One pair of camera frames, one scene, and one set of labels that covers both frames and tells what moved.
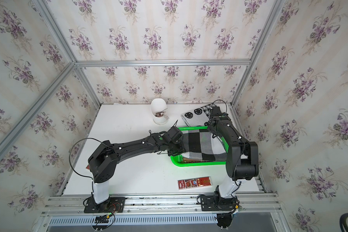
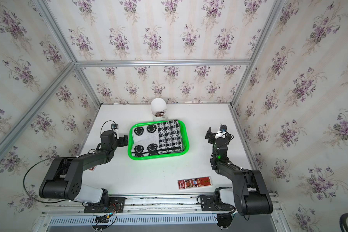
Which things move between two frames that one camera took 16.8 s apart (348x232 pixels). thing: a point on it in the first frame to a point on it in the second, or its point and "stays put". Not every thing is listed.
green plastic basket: [177, 160] to [185, 144]
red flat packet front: [195, 182] stays put
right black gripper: [209, 128] to [212, 136]
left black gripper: [181, 142] to [120, 143]
